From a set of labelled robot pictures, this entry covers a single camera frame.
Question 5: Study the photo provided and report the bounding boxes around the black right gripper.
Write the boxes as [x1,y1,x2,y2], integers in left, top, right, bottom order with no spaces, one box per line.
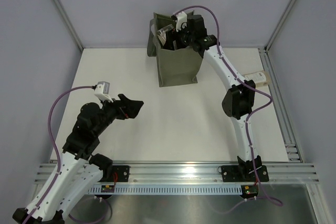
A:
[163,21,195,54]

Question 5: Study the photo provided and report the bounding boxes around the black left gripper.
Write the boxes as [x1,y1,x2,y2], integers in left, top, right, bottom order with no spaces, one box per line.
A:
[94,94,143,136]

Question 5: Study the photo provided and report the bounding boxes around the amber refill pouch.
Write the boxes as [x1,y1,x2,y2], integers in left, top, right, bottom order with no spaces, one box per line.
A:
[244,71,271,88]
[156,24,175,49]

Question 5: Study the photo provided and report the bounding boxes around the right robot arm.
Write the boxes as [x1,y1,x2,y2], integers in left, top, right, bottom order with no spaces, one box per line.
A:
[172,12,264,182]

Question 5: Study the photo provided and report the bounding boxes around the green canvas bag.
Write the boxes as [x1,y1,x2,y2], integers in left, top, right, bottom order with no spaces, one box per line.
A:
[147,13,203,88]

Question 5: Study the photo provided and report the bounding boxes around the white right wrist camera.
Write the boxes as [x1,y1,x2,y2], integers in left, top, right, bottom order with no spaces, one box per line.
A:
[172,11,187,32]

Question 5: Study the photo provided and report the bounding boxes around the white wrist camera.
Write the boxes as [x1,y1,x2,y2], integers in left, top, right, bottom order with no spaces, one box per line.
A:
[93,81,113,102]
[172,11,187,32]

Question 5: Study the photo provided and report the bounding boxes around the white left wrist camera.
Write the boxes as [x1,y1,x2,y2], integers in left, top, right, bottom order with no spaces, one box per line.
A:
[93,81,113,102]

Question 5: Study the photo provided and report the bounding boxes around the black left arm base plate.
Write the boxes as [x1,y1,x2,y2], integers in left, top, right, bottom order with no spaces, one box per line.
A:
[108,165,130,183]

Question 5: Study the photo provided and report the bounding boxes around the white slotted cable duct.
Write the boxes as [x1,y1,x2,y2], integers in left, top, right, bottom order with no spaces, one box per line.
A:
[87,184,243,195]

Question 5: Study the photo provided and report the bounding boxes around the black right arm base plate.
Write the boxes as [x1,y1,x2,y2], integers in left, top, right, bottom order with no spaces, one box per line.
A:
[220,165,270,183]

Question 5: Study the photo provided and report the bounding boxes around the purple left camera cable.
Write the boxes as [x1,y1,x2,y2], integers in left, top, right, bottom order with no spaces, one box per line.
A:
[23,84,97,224]

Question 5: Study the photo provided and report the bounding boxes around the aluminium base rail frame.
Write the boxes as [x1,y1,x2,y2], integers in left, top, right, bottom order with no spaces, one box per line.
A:
[33,162,320,187]

